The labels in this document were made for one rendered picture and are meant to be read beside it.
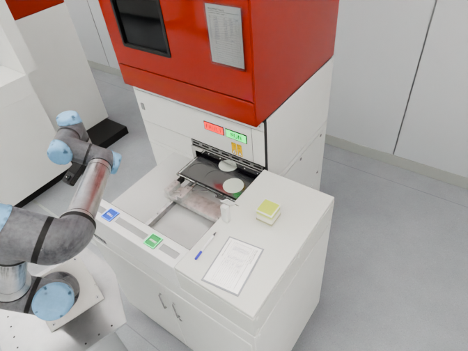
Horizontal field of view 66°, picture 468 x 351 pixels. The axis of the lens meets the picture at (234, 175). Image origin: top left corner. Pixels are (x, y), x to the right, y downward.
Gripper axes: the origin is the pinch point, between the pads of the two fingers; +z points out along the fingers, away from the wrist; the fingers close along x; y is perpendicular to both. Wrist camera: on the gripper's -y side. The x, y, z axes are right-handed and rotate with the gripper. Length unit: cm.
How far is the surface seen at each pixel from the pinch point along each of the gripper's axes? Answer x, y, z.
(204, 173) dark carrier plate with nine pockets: -13, 47, 21
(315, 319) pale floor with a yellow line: -78, 51, 111
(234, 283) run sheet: -64, 3, 14
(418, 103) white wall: -77, 207, 50
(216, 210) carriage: -32, 32, 23
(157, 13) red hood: 3, 54, -51
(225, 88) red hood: -28, 54, -26
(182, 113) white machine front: 6, 59, -1
